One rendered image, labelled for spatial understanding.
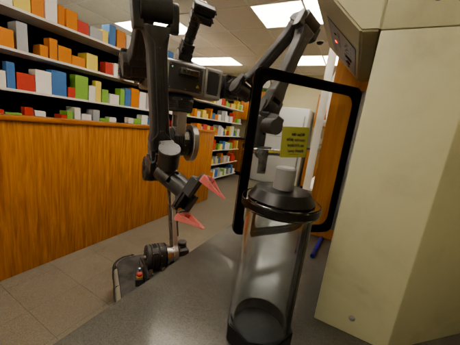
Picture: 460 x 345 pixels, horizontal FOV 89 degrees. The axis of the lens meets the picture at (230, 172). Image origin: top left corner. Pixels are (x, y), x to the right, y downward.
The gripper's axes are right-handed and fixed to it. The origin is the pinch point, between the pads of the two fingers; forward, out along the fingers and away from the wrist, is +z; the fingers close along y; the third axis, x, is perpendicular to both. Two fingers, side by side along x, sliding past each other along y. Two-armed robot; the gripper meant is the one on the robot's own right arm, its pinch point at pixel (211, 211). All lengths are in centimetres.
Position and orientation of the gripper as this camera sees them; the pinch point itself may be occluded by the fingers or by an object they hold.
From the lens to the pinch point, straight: 61.8
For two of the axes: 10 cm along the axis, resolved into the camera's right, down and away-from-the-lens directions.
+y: 5.7, -8.2, -0.7
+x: 3.0, 1.3, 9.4
